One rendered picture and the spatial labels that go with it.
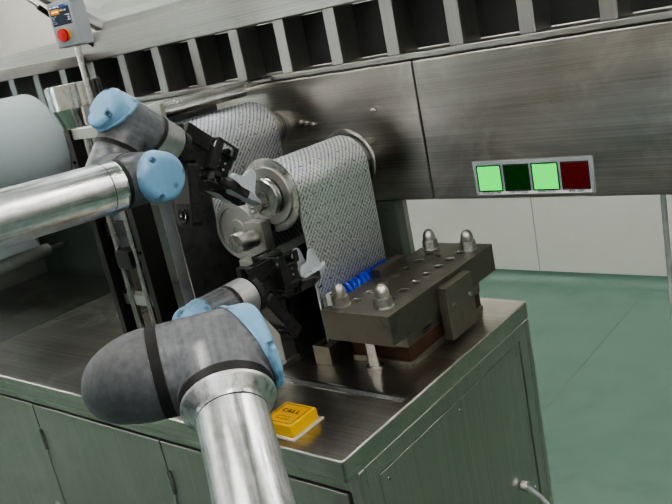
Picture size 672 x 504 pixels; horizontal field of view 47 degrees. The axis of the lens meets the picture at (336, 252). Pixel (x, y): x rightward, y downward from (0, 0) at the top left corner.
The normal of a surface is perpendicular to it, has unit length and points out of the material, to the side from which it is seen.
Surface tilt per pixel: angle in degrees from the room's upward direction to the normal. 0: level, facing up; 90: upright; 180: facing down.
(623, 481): 0
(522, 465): 90
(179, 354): 57
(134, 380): 69
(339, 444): 0
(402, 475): 90
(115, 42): 90
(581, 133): 90
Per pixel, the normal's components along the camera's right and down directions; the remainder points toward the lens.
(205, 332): -0.10, -0.68
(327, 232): 0.77, 0.03
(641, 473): -0.19, -0.94
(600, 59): -0.61, 0.33
